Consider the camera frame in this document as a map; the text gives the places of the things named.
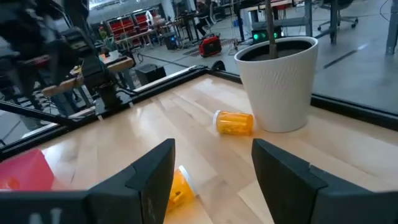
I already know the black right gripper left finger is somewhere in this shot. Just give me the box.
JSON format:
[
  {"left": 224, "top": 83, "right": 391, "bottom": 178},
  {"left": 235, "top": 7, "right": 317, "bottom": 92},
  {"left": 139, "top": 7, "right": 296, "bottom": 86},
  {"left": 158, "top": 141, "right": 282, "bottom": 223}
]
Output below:
[{"left": 86, "top": 138, "right": 177, "bottom": 224}]

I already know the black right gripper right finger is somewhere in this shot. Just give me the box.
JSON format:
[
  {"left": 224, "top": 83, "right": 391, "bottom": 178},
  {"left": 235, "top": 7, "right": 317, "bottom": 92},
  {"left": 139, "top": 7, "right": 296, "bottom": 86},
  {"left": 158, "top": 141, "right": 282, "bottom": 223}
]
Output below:
[{"left": 251, "top": 138, "right": 373, "bottom": 224}]

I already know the orange pill bottle white cap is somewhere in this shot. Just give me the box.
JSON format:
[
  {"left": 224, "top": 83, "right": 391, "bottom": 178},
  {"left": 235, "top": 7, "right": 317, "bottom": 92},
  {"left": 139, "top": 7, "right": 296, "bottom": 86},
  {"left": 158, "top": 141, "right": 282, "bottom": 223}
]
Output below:
[
  {"left": 212, "top": 110, "right": 255, "bottom": 136},
  {"left": 166, "top": 165, "right": 197, "bottom": 214}
]

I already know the pink plastic bin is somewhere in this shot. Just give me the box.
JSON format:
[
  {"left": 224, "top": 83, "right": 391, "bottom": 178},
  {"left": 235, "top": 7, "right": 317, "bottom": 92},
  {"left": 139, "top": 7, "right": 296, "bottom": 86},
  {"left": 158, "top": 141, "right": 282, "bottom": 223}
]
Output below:
[{"left": 0, "top": 148, "right": 60, "bottom": 191}]

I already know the red storage bin shelf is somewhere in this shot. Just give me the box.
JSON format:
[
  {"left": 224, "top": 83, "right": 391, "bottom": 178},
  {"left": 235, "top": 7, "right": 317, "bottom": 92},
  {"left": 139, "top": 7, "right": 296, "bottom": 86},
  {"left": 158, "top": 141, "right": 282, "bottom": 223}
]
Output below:
[{"left": 105, "top": 9, "right": 159, "bottom": 47}]

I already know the black box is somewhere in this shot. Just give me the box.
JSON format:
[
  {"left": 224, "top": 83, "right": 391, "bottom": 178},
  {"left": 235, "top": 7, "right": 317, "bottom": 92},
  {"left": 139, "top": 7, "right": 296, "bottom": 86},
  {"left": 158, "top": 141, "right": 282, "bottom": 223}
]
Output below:
[{"left": 134, "top": 63, "right": 167, "bottom": 86}]

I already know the wooden workbench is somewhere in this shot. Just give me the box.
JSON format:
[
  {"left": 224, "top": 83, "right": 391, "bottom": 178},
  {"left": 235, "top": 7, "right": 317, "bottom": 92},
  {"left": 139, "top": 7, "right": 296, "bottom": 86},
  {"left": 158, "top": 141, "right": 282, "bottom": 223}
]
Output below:
[{"left": 42, "top": 55, "right": 135, "bottom": 98}]

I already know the dark potting soil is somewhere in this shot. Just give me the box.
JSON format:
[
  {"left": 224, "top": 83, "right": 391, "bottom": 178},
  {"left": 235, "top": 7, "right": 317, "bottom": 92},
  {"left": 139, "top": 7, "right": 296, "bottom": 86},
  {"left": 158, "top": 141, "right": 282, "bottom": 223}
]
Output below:
[{"left": 239, "top": 39, "right": 313, "bottom": 62}]

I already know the red portable generator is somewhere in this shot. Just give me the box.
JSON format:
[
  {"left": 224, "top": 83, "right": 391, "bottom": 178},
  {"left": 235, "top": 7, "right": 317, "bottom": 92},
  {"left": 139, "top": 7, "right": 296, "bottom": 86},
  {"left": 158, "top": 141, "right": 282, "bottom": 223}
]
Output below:
[{"left": 198, "top": 33, "right": 223, "bottom": 58}]

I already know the green-lit black device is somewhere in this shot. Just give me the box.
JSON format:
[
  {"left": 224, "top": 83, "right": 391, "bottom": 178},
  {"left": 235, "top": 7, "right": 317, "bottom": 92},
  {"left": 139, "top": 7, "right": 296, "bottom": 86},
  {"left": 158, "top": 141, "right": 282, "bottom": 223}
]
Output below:
[{"left": 251, "top": 26, "right": 284, "bottom": 44}]

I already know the grey metal leg desk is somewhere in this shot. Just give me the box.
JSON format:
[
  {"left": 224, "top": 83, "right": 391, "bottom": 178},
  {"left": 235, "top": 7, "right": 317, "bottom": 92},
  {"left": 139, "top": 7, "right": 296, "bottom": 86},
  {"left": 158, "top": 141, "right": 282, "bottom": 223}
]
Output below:
[{"left": 239, "top": 0, "right": 340, "bottom": 44}]

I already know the person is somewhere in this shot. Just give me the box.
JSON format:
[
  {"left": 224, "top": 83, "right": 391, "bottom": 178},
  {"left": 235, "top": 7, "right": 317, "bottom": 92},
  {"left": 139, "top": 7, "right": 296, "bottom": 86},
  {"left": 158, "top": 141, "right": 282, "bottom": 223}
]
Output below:
[{"left": 194, "top": 0, "right": 215, "bottom": 37}]

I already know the office chair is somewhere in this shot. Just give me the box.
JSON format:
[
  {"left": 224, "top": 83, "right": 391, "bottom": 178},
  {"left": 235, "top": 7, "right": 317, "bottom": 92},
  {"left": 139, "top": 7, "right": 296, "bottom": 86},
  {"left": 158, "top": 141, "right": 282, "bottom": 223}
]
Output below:
[{"left": 317, "top": 0, "right": 360, "bottom": 32}]

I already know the grey metal post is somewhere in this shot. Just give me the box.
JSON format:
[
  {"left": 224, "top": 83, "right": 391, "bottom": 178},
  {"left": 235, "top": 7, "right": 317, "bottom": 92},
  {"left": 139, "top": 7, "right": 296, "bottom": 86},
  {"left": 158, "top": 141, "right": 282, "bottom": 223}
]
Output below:
[{"left": 385, "top": 0, "right": 398, "bottom": 56}]

